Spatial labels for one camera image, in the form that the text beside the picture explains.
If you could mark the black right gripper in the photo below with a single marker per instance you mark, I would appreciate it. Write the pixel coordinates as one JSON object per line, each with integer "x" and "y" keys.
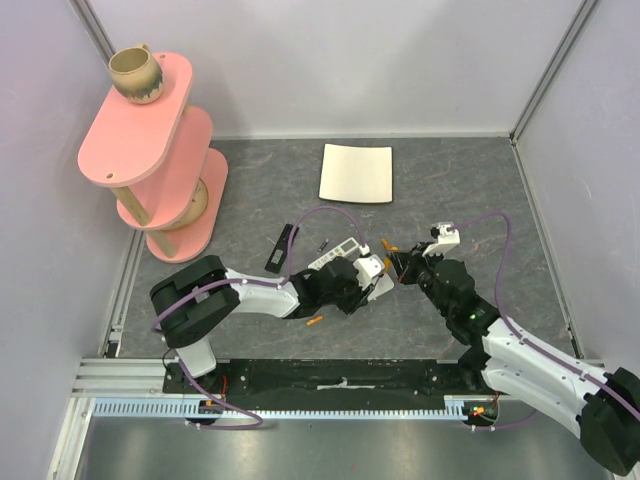
{"x": 413, "y": 267}

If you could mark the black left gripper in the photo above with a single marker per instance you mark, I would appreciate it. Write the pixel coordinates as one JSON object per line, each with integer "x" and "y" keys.
{"x": 359, "y": 298}

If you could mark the orange battery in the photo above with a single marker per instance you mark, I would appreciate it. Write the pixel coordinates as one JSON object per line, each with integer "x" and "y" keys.
{"x": 386, "y": 244}
{"x": 314, "y": 320}

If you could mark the white remote control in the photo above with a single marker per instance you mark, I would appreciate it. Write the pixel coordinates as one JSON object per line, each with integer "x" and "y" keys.
{"x": 343, "y": 250}

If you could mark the black remote control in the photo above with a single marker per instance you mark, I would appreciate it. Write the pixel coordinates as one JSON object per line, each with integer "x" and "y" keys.
{"x": 279, "y": 253}

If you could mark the small white box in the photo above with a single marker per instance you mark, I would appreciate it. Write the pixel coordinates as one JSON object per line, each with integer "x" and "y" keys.
{"x": 383, "y": 285}

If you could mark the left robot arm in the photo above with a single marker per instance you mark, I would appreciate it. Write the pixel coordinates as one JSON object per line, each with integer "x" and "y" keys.
{"x": 192, "y": 302}

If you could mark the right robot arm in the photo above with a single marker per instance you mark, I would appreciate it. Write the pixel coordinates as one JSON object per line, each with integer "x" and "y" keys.
{"x": 599, "y": 407}

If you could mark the dark blue AAA battery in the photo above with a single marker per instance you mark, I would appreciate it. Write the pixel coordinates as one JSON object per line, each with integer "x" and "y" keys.
{"x": 323, "y": 245}

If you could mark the white square plate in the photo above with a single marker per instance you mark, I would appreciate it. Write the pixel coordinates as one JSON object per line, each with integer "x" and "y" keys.
{"x": 362, "y": 175}

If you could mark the beige cup on lower shelf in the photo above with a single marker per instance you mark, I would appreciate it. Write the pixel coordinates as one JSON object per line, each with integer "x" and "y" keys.
{"x": 197, "y": 206}

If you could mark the pink three tier shelf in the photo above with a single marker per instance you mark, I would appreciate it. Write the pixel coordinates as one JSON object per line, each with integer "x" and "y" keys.
{"x": 151, "y": 157}

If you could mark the beige ceramic mug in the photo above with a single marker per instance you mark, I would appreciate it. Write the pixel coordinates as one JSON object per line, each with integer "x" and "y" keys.
{"x": 136, "y": 74}

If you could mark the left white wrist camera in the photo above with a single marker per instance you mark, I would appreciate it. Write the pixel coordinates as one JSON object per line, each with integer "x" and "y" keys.
{"x": 368, "y": 266}

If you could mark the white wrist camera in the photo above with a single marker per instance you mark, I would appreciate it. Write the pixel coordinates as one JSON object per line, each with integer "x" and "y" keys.
{"x": 446, "y": 237}
{"x": 368, "y": 266}

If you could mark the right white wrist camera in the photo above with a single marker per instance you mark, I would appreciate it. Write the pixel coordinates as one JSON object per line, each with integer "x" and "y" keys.
{"x": 446, "y": 237}

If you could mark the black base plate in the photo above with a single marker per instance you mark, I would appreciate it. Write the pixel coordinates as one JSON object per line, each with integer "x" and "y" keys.
{"x": 255, "y": 384}

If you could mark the light blue cable duct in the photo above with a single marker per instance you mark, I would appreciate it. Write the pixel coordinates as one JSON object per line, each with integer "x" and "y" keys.
{"x": 203, "y": 409}

